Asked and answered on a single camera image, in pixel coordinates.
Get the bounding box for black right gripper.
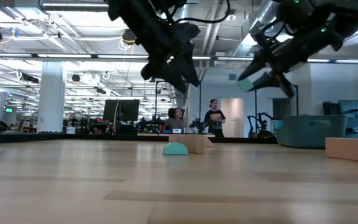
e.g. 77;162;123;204
237;29;344;99

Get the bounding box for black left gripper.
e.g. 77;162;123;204
134;17;201;95

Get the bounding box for teal cube block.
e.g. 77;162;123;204
236;77;255;93

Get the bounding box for teal half-round block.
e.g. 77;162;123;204
162;141;190;156

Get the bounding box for person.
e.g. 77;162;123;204
203;98;227;138
165;107;186;131

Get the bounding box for pale doorway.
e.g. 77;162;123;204
219;97;246;139

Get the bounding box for black computer monitor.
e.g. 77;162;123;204
103;98;141;123

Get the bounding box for natural wood rectangular block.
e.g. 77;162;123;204
168;133;206;155
324;137;358;164

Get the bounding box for teal plastic bin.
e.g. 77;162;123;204
274;114;352;149

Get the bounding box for grey computer monitor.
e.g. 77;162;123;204
337;99;358;121

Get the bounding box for overhead LED light bar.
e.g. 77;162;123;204
0;52;358;65

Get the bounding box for white round pillar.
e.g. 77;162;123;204
37;61;68;134

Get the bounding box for black metal stand frame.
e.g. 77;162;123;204
254;83;300;138
154;80;203;135

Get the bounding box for silver spiral ceiling duct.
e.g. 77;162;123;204
228;0;284;63

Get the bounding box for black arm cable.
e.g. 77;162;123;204
175;0;231;25

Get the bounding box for black aluminium table frame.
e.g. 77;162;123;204
0;132;278;145

